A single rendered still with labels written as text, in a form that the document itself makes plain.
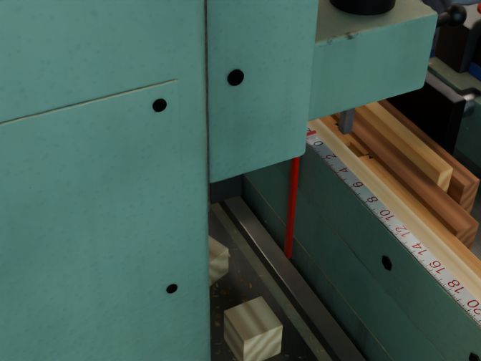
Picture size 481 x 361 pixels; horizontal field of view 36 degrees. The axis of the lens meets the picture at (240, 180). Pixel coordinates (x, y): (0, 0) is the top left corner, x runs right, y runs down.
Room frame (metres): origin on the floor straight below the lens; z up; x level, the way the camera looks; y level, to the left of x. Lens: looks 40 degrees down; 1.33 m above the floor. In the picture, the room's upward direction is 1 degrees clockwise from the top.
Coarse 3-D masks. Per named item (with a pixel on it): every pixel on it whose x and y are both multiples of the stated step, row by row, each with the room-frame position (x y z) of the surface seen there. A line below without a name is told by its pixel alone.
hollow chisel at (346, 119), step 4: (352, 108) 0.52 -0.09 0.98; (340, 112) 0.53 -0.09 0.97; (344, 112) 0.52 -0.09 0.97; (348, 112) 0.52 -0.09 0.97; (352, 112) 0.52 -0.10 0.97; (340, 116) 0.53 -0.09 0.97; (344, 116) 0.52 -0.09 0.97; (348, 116) 0.52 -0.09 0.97; (352, 116) 0.52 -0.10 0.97; (340, 120) 0.53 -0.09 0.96; (344, 120) 0.52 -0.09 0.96; (348, 120) 0.52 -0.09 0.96; (352, 120) 0.52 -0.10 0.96; (340, 124) 0.53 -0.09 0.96; (344, 124) 0.52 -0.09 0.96; (348, 124) 0.52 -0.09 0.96; (352, 124) 0.52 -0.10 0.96; (340, 128) 0.53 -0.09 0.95; (344, 128) 0.52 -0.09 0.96; (348, 128) 0.52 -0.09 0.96; (344, 132) 0.52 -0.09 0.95; (348, 132) 0.52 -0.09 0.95
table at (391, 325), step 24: (264, 168) 0.56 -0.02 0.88; (480, 168) 0.54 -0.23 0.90; (264, 192) 0.56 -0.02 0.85; (480, 192) 0.51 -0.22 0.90; (312, 216) 0.48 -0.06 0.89; (480, 216) 0.47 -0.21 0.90; (312, 240) 0.48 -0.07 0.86; (336, 240) 0.45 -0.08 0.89; (480, 240) 0.44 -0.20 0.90; (336, 264) 0.44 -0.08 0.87; (360, 264) 0.42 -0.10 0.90; (336, 288) 0.44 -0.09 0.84; (360, 288) 0.41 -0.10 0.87; (360, 312) 0.41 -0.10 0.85; (384, 312) 0.38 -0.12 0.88; (384, 336) 0.38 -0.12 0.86; (408, 336) 0.36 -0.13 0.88; (408, 360) 0.35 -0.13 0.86; (432, 360) 0.33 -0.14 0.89
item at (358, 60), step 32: (320, 0) 0.54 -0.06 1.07; (416, 0) 0.54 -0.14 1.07; (320, 32) 0.48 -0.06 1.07; (352, 32) 0.48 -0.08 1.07; (384, 32) 0.49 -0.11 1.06; (416, 32) 0.51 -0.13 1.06; (320, 64) 0.47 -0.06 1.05; (352, 64) 0.48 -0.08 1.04; (384, 64) 0.50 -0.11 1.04; (416, 64) 0.51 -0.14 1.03; (320, 96) 0.47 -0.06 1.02; (352, 96) 0.48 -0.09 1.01; (384, 96) 0.50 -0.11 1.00
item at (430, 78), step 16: (432, 80) 0.54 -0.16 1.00; (400, 96) 0.56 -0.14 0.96; (416, 96) 0.54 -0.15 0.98; (432, 96) 0.53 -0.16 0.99; (448, 96) 0.52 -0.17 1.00; (464, 96) 0.57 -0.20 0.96; (416, 112) 0.54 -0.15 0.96; (432, 112) 0.52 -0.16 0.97; (448, 112) 0.51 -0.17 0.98; (464, 112) 0.56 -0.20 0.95; (432, 128) 0.52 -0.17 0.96; (448, 128) 0.51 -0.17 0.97; (448, 144) 0.51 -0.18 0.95
